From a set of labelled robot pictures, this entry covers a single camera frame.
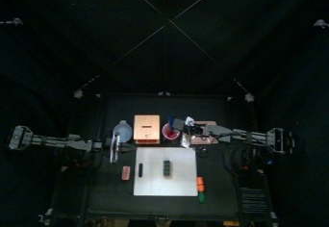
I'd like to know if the red plastic cup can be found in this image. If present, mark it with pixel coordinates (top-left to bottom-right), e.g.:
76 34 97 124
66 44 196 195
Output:
161 122 182 141

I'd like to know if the pink brown wooden board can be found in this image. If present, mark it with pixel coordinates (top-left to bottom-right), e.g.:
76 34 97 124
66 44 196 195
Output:
188 120 220 145

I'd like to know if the translucent pale blue bowl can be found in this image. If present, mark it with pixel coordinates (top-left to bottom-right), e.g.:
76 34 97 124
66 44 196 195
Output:
113 119 134 143

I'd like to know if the copper orange box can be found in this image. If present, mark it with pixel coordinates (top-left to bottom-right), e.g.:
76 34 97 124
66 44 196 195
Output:
133 114 162 145

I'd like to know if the pink rectangular toy block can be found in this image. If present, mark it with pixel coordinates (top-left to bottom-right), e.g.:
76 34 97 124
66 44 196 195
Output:
121 165 131 182

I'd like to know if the white plastic cutting board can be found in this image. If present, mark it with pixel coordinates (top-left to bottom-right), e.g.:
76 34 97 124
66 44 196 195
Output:
133 146 200 197

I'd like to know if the orange toy carrot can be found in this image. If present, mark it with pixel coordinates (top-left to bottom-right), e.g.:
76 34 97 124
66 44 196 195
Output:
196 176 208 204

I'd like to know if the white printed label sticker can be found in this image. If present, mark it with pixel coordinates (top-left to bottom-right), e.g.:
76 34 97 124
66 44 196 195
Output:
240 187 269 216

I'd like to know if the blue handled toy knife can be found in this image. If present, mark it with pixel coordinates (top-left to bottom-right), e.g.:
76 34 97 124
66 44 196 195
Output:
166 115 177 129

